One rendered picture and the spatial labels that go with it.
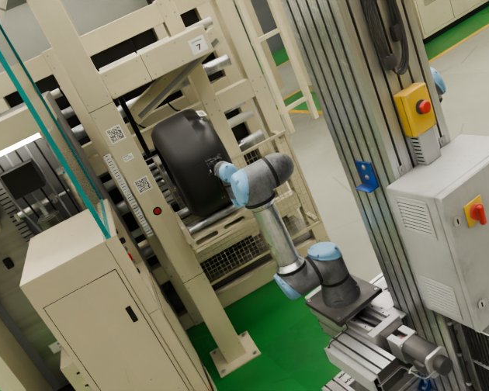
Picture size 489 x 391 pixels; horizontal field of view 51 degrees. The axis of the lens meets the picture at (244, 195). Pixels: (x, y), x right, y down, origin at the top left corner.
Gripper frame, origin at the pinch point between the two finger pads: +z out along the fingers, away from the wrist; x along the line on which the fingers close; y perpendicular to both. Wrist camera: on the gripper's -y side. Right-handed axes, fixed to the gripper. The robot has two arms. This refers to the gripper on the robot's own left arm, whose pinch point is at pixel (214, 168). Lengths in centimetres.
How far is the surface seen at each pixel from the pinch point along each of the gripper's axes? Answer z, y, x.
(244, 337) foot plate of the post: 55, -114, 23
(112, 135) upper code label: 24, 34, 34
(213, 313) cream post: 37, -80, 32
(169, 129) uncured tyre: 21.1, 24.4, 8.4
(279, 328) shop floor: 46, -116, 1
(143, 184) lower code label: 26.9, 5.0, 32.3
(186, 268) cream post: 33, -48, 34
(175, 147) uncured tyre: 12.6, 16.1, 10.5
